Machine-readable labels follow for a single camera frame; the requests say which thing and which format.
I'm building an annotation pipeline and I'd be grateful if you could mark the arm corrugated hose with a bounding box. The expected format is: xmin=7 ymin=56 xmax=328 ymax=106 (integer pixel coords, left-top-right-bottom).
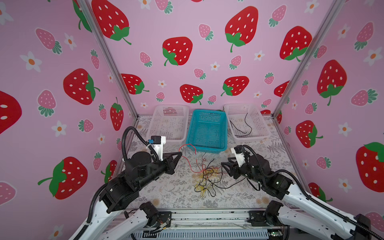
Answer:
xmin=241 ymin=144 xmax=384 ymax=240
xmin=121 ymin=126 xmax=160 ymax=163

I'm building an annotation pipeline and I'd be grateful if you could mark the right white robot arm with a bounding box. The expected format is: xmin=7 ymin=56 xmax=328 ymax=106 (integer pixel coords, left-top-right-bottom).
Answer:
xmin=221 ymin=154 xmax=374 ymax=240

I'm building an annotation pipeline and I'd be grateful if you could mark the teal plastic basket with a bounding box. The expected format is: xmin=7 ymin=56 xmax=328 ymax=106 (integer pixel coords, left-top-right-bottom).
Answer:
xmin=186 ymin=110 xmax=228 ymax=154

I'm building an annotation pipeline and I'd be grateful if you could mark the left corner aluminium post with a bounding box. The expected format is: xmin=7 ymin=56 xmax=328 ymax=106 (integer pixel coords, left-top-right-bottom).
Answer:
xmin=78 ymin=0 xmax=139 ymax=120

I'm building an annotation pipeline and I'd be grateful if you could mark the corner aluminium post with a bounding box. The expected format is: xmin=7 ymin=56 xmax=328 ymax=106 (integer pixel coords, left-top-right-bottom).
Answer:
xmin=272 ymin=0 xmax=345 ymax=120
xmin=78 ymin=0 xmax=139 ymax=120

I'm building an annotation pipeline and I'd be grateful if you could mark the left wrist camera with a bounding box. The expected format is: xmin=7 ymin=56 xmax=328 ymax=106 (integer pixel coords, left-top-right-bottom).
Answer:
xmin=147 ymin=136 xmax=166 ymax=162

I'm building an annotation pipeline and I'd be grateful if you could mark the aluminium front rail frame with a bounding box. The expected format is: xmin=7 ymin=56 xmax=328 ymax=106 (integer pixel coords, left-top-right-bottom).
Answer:
xmin=106 ymin=210 xmax=299 ymax=240

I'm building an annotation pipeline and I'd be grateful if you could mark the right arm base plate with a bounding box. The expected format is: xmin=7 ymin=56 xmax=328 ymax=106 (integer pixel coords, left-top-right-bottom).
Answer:
xmin=247 ymin=211 xmax=283 ymax=227

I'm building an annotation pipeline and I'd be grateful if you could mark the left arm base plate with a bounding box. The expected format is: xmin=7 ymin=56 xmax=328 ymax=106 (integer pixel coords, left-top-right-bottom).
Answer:
xmin=145 ymin=211 xmax=172 ymax=230

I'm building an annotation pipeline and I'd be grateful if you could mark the white plastic basket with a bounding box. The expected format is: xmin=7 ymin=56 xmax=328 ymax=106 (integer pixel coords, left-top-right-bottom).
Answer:
xmin=224 ymin=103 xmax=271 ymax=144
xmin=147 ymin=105 xmax=189 ymax=144

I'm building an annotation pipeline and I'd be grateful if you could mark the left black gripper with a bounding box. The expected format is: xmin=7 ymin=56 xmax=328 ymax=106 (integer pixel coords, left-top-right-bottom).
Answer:
xmin=136 ymin=151 xmax=182 ymax=192

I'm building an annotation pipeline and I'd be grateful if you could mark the right white plastic basket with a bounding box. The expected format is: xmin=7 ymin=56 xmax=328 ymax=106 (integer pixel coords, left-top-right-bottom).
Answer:
xmin=224 ymin=103 xmax=271 ymax=144

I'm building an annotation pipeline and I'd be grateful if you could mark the left white plastic basket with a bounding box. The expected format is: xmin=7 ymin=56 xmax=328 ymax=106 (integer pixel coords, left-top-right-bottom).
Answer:
xmin=147 ymin=105 xmax=189 ymax=144

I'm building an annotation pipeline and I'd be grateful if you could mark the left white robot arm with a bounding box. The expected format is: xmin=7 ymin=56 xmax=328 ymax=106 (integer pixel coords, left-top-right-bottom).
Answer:
xmin=71 ymin=152 xmax=183 ymax=240

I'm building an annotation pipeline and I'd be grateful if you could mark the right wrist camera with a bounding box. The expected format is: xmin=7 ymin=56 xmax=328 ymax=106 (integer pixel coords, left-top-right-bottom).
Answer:
xmin=231 ymin=145 xmax=246 ymax=167

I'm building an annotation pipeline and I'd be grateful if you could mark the cable pile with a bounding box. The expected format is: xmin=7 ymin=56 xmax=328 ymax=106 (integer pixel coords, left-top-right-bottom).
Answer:
xmin=193 ymin=151 xmax=248 ymax=198

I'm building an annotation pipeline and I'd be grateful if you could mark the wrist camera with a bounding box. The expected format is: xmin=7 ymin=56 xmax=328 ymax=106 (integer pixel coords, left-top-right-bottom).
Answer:
xmin=147 ymin=136 xmax=166 ymax=162
xmin=231 ymin=145 xmax=246 ymax=167

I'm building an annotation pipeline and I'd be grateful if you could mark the right corner aluminium post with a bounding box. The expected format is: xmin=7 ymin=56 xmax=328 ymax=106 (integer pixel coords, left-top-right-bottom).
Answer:
xmin=272 ymin=0 xmax=345 ymax=120

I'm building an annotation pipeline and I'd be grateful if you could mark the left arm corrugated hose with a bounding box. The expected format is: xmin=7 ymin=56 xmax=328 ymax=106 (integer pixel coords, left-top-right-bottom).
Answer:
xmin=121 ymin=126 xmax=160 ymax=163

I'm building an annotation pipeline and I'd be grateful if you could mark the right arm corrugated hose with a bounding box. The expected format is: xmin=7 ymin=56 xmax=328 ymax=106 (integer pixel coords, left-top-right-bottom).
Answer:
xmin=241 ymin=144 xmax=384 ymax=240

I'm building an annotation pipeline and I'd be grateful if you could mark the black cable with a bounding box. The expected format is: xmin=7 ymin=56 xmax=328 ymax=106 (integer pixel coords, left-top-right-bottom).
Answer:
xmin=229 ymin=112 xmax=253 ymax=136

